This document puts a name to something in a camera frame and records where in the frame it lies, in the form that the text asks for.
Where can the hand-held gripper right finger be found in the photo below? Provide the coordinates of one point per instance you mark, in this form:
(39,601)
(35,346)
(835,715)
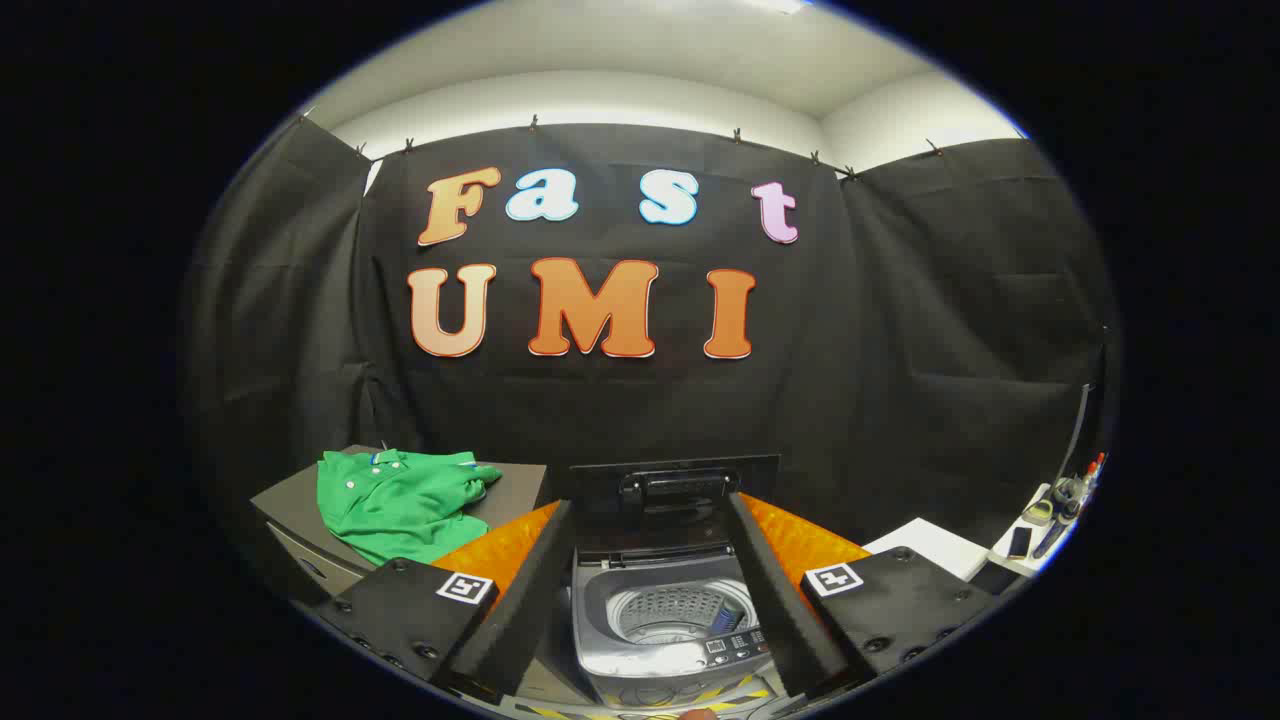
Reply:
(775,600)

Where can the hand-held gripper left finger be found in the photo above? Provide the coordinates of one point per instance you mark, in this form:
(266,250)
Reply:
(530,600)

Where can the grey washing machine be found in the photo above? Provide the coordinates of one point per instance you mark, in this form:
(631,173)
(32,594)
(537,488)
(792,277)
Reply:
(650,660)

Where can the green polo shirt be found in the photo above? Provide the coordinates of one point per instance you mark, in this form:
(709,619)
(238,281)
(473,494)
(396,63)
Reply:
(400,505)

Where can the grey cabinet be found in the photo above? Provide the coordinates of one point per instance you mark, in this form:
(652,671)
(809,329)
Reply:
(515,490)

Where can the white desk with clutter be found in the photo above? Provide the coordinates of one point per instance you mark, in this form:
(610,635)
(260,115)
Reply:
(1010,560)

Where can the black smartphone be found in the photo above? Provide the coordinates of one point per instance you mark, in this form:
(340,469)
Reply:
(1018,541)

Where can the tape roll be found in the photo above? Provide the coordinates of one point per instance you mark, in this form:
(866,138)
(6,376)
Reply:
(1038,512)

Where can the black backdrop cloth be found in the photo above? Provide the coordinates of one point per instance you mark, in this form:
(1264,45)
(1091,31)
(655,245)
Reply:
(900,330)

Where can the grey scissors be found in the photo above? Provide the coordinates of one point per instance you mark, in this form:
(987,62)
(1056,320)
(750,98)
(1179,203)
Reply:
(1066,493)

